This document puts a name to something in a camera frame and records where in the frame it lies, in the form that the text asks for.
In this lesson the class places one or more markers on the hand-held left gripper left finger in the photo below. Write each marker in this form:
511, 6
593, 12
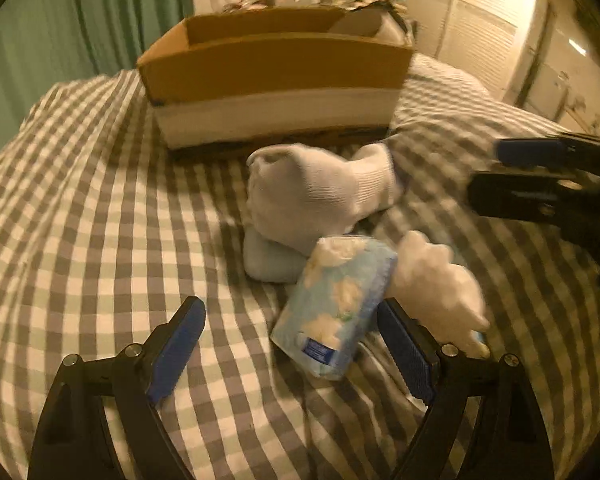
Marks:
172, 355

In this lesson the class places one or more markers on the blue floral tissue pack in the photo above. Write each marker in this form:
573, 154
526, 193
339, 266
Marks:
337, 305

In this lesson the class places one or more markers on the light blue cloth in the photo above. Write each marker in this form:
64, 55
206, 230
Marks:
270, 262

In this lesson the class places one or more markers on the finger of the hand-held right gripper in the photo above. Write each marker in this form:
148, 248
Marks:
530, 153
520, 195

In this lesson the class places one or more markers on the grey checkered blanket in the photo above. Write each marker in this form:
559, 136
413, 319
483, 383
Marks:
130, 240

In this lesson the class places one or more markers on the white sock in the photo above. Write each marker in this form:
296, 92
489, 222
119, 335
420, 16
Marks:
320, 190

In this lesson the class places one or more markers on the green curtain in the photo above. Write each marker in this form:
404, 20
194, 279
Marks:
75, 25

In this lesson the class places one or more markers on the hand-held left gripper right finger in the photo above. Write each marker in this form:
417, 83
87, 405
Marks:
410, 355

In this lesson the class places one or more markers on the cardboard box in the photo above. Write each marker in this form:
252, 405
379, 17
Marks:
275, 75

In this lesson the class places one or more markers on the white tissue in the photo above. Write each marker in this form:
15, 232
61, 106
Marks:
440, 285

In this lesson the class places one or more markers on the white louvered door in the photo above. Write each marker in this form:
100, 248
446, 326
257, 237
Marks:
485, 25

